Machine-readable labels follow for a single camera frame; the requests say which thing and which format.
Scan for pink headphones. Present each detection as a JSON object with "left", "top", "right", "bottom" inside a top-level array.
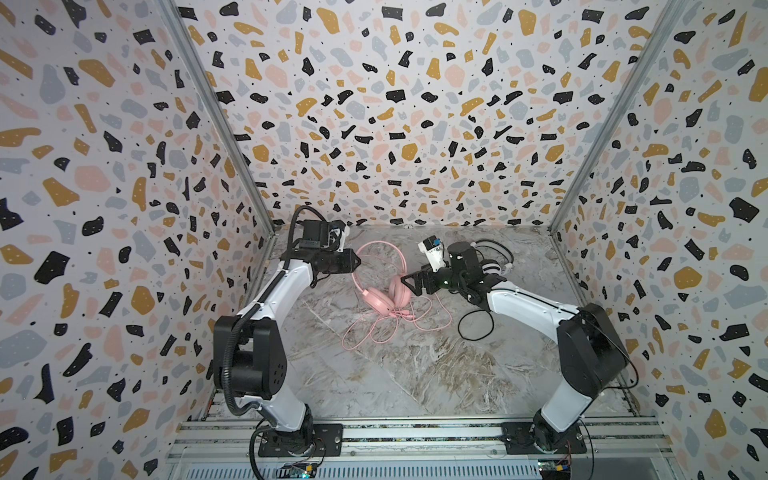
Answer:
[{"left": 352, "top": 240, "right": 412, "bottom": 317}]

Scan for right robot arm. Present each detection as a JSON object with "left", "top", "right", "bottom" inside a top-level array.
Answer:
[{"left": 401, "top": 236, "right": 630, "bottom": 453}]

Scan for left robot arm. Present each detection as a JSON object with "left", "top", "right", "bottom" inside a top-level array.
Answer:
[{"left": 212, "top": 248, "right": 361, "bottom": 449}]

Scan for white black headphones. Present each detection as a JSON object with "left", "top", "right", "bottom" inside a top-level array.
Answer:
[{"left": 471, "top": 239, "right": 515, "bottom": 278}]

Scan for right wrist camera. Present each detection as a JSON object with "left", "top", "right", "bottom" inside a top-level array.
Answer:
[{"left": 418, "top": 235, "right": 446, "bottom": 272}]

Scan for black corrugated cable conduit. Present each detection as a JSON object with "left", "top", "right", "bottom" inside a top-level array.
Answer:
[{"left": 220, "top": 305, "right": 265, "bottom": 418}]

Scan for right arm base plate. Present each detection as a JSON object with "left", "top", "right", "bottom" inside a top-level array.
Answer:
[{"left": 500, "top": 421, "right": 588, "bottom": 455}]

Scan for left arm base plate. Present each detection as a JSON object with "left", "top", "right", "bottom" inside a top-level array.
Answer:
[{"left": 258, "top": 423, "right": 344, "bottom": 458}]

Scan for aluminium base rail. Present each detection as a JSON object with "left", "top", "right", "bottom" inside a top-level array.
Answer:
[{"left": 158, "top": 416, "right": 684, "bottom": 479}]

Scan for left corner aluminium post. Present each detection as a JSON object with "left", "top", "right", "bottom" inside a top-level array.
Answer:
[{"left": 158, "top": 1, "right": 275, "bottom": 238}]

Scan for corner aluminium post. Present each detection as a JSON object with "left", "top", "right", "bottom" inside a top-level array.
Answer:
[
  {"left": 548, "top": 0, "right": 686, "bottom": 237},
  {"left": 158, "top": 1, "right": 275, "bottom": 238}
]

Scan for right corner aluminium post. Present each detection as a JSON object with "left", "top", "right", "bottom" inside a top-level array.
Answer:
[{"left": 548, "top": 0, "right": 686, "bottom": 237}]

